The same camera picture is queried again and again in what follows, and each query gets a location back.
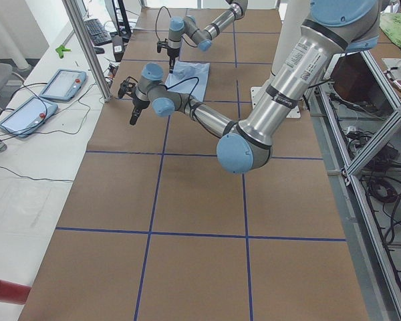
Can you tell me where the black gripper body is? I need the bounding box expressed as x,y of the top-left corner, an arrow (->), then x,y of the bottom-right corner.
118,76 -> 149,115
156,39 -> 181,62

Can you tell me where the light blue t-shirt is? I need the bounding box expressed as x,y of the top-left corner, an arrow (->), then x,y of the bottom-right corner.
165,61 -> 210,101

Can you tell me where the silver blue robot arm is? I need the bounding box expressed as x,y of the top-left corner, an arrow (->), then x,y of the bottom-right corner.
156,0 -> 248,74
118,1 -> 382,174

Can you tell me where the black keyboard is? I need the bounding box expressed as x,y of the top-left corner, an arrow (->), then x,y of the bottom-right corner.
84,19 -> 112,46

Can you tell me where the upper teach pendant tablet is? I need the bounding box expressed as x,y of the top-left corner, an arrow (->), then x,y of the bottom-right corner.
39,69 -> 87,102

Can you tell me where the teach pendant tablet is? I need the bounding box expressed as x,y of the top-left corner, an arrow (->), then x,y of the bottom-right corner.
0,96 -> 58,138
39,69 -> 87,102

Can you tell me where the green plastic clamp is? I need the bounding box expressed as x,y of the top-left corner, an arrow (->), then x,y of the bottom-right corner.
55,44 -> 71,59

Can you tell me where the lower teach pendant tablet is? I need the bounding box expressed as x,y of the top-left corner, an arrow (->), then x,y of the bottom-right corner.
0,96 -> 58,138

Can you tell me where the red fire extinguisher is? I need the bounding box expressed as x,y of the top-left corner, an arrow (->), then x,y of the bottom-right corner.
0,280 -> 31,305

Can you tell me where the green patterned cloth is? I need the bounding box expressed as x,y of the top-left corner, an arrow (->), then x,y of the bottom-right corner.
380,13 -> 401,49

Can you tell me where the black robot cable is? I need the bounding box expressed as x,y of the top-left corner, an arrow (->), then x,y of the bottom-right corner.
165,76 -> 201,101

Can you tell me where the aluminium frame post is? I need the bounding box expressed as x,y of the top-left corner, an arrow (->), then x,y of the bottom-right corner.
62,0 -> 112,102

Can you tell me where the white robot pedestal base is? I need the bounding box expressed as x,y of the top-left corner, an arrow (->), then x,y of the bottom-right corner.
251,1 -> 310,118

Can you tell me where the aluminium frame rack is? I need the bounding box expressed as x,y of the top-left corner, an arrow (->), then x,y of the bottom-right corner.
310,43 -> 401,320

